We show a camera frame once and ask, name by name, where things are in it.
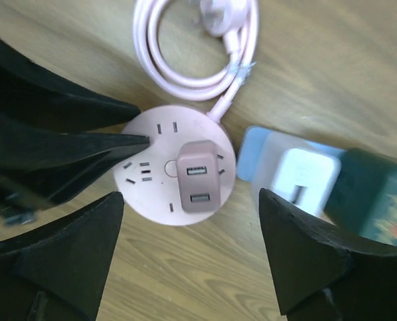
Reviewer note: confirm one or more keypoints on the pink cube adapter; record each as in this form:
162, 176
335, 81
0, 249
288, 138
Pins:
198, 177

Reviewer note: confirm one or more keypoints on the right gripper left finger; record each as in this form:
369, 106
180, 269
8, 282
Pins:
58, 271

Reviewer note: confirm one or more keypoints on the blue power strip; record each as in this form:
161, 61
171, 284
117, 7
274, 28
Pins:
253, 143

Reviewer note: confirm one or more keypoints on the white cube adapter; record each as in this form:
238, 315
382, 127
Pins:
296, 171

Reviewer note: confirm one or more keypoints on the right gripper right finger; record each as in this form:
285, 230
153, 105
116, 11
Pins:
322, 272

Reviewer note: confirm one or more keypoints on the dark green cube socket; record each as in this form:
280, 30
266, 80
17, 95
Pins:
364, 198

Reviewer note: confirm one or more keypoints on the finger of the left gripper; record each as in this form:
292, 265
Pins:
38, 97
41, 169

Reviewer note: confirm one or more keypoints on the pink round power strip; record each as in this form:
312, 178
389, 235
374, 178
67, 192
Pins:
148, 180

